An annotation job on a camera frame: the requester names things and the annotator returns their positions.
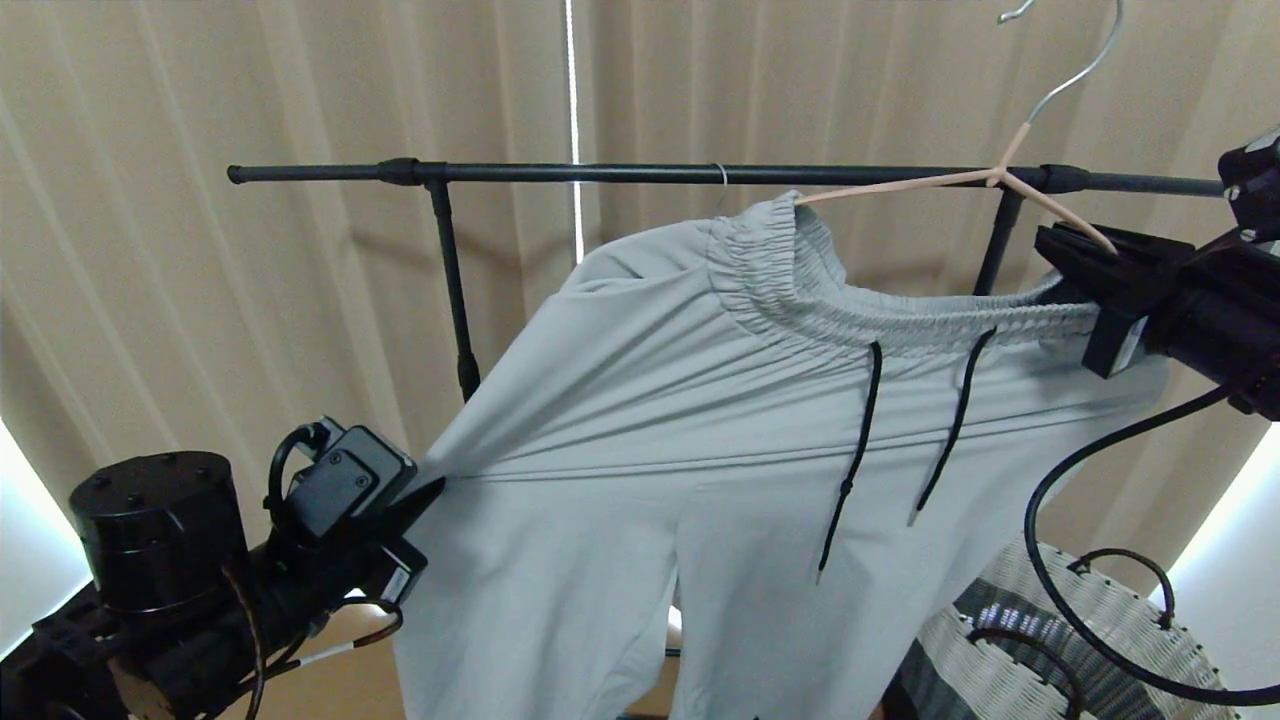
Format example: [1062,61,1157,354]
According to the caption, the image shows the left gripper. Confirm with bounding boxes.
[255,477,447,631]

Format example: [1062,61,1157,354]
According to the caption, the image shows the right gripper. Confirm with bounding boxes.
[1080,235,1280,421]

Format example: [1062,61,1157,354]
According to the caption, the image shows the pale grey shorts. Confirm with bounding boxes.
[393,190,1173,720]

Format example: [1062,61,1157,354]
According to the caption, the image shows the pink clothes hanger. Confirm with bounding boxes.
[795,0,1126,257]

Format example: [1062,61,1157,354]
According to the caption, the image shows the white laundry basket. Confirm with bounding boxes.
[885,535,1239,720]

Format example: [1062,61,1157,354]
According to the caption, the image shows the black clothes rack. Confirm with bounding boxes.
[227,157,1229,403]

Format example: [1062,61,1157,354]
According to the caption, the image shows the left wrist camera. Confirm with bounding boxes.
[264,418,419,546]

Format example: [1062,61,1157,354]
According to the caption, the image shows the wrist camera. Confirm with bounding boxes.
[264,418,419,546]
[1218,128,1280,241]

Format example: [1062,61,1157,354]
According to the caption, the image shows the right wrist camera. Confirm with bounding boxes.
[1218,128,1280,241]

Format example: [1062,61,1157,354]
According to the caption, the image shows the black cable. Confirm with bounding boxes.
[1024,385,1280,707]

